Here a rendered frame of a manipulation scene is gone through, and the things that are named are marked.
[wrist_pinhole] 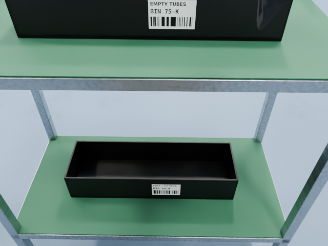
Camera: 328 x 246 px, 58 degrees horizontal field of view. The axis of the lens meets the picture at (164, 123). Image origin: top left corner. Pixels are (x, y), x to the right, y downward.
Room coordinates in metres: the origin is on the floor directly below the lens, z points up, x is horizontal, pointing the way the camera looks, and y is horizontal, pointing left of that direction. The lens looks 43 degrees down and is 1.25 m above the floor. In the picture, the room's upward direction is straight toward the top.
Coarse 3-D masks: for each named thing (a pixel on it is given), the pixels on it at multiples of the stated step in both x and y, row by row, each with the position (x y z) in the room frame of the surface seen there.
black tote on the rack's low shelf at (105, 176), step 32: (96, 160) 0.75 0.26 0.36; (128, 160) 0.75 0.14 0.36; (160, 160) 0.75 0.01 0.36; (192, 160) 0.75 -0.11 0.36; (224, 160) 0.75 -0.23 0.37; (96, 192) 0.59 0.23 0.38; (128, 192) 0.59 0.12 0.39; (160, 192) 0.59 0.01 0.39; (192, 192) 0.58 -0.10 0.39; (224, 192) 0.58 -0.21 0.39
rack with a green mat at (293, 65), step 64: (0, 0) 0.82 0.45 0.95; (0, 64) 0.49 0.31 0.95; (64, 64) 0.49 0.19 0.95; (128, 64) 0.49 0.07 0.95; (192, 64) 0.49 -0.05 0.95; (256, 64) 0.49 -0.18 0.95; (320, 64) 0.49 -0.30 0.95; (256, 128) 0.88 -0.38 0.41; (64, 192) 0.61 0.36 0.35; (256, 192) 0.61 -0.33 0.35
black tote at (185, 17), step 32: (32, 0) 0.60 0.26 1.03; (64, 0) 0.60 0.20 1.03; (96, 0) 0.60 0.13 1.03; (128, 0) 0.59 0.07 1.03; (160, 0) 0.59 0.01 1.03; (192, 0) 0.59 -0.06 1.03; (224, 0) 0.59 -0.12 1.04; (256, 0) 0.59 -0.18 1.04; (288, 0) 0.59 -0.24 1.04; (32, 32) 0.60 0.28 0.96; (64, 32) 0.60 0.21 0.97; (96, 32) 0.60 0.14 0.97; (128, 32) 0.60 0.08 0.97; (160, 32) 0.59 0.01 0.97; (192, 32) 0.59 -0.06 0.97; (224, 32) 0.59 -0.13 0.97; (256, 32) 0.59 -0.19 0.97
